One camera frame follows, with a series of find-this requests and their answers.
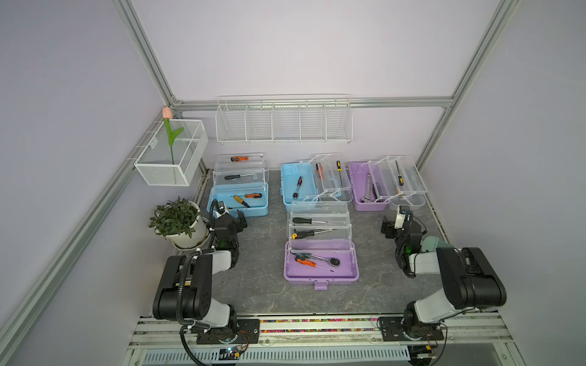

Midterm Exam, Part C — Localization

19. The blue toolbox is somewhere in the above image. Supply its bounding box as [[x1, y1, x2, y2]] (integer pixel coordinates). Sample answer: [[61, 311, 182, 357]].
[[280, 153, 353, 213], [207, 152, 269, 217]]

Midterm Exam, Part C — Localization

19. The purple toolbox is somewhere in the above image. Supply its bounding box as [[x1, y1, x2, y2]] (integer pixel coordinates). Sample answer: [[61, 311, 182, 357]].
[[348, 156, 427, 212], [283, 201, 360, 291]]

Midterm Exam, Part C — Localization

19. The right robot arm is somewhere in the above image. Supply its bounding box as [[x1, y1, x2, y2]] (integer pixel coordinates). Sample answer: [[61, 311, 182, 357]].
[[381, 206, 508, 341]]

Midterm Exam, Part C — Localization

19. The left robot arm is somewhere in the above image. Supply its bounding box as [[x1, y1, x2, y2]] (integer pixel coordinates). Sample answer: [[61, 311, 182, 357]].
[[153, 200, 247, 343]]

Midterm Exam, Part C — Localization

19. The green dustpan brush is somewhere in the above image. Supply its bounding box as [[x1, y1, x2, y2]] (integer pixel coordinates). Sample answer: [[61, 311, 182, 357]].
[[421, 236, 454, 253]]

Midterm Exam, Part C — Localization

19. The yellow black file tool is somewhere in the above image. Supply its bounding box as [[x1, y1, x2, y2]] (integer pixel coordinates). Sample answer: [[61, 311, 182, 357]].
[[233, 195, 251, 208]]

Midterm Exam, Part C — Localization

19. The potted green plant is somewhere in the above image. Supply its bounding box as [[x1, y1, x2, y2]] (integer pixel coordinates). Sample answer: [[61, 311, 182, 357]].
[[148, 198, 210, 250]]

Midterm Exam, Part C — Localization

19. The black screwdriver in tray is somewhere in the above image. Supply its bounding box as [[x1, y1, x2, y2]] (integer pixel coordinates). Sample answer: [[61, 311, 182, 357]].
[[224, 173, 256, 181]]

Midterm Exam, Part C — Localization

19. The orange screwdriver in lid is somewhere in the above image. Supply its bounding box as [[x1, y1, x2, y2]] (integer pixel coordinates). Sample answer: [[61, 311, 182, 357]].
[[230, 156, 258, 163]]

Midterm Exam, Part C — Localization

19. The yellow black screwdriver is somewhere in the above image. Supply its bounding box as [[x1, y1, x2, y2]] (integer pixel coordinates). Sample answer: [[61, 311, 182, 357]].
[[336, 160, 343, 184]]

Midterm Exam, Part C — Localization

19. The pink artificial tulip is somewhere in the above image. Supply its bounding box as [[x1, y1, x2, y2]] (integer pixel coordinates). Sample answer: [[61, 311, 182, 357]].
[[162, 107, 184, 164]]

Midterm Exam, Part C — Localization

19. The white mesh wall basket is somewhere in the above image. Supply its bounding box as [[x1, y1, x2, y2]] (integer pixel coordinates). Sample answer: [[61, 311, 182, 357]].
[[134, 119, 208, 187]]

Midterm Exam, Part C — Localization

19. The white wire wall shelf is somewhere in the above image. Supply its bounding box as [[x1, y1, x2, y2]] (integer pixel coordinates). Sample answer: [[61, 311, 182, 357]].
[[215, 94, 353, 144]]

